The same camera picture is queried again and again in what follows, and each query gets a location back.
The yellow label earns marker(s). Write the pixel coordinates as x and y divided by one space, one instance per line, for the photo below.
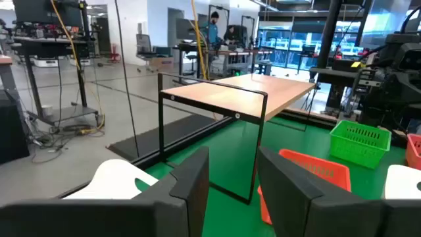
356 64

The green plastic basket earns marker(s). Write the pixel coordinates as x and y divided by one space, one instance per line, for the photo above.
358 148

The black table edge rail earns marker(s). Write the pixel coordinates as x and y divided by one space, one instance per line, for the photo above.
184 143

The orange plastic basket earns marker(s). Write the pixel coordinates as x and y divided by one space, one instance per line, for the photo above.
415 151
329 171

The white paper cup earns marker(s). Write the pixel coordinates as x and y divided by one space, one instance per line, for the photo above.
47 110

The person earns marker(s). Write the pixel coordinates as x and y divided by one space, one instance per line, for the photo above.
229 34
213 33

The long workbench desk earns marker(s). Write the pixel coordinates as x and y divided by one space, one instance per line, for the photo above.
230 52

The wooden shelf with black frame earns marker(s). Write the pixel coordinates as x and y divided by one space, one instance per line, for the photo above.
237 95

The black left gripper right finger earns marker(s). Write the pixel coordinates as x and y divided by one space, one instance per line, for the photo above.
312 210

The black vertical pole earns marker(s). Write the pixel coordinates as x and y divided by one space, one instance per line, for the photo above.
329 33

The cardboard box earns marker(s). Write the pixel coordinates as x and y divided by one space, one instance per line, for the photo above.
162 63

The black equipment cart stand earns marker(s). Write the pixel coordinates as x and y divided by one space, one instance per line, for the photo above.
65 113

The grey office chair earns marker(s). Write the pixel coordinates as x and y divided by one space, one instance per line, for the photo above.
143 44

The white plastic basket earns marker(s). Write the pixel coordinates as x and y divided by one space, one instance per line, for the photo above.
401 181
112 181

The black computer monitor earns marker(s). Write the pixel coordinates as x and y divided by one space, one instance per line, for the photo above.
42 11

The black box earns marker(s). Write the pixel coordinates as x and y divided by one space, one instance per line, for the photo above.
11 131

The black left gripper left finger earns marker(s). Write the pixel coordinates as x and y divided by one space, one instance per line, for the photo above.
98 219

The black side table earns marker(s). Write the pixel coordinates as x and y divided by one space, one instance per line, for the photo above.
329 74

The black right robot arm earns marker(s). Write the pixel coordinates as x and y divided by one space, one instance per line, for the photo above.
394 95

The black desk monitor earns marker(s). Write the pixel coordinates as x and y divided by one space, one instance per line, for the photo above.
184 29

